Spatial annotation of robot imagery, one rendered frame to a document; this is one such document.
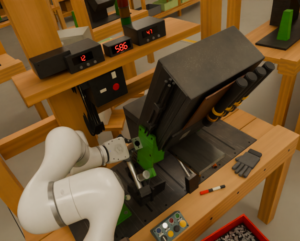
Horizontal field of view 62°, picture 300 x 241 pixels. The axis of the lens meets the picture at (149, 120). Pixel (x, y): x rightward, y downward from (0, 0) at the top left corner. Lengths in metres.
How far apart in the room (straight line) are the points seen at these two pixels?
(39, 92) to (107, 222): 0.62
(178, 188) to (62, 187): 0.84
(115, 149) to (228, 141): 0.74
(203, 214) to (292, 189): 1.44
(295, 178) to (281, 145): 1.10
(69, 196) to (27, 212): 0.09
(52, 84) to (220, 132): 1.03
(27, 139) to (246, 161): 1.12
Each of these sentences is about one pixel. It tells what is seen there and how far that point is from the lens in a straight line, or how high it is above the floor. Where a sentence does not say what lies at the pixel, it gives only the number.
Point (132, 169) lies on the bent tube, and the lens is 1.25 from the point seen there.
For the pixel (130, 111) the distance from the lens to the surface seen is 1.28.
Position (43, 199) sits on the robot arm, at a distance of 0.59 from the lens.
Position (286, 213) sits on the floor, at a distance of 2.42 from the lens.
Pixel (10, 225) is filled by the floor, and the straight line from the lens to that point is 2.80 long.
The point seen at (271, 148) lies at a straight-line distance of 1.56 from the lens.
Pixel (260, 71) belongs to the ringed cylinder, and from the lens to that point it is 0.92.
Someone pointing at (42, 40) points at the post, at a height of 1.68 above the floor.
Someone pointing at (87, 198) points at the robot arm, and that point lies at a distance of 0.57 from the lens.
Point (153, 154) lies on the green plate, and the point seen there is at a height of 1.18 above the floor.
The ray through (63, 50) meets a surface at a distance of 1.08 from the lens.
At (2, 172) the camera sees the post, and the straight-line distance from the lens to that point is 1.32.
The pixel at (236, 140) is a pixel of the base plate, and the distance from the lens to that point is 1.58.
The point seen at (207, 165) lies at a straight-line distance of 1.12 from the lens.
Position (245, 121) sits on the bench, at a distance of 1.75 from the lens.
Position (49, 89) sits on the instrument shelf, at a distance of 1.04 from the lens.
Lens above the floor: 1.97
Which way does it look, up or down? 38 degrees down
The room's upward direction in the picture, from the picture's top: 10 degrees counter-clockwise
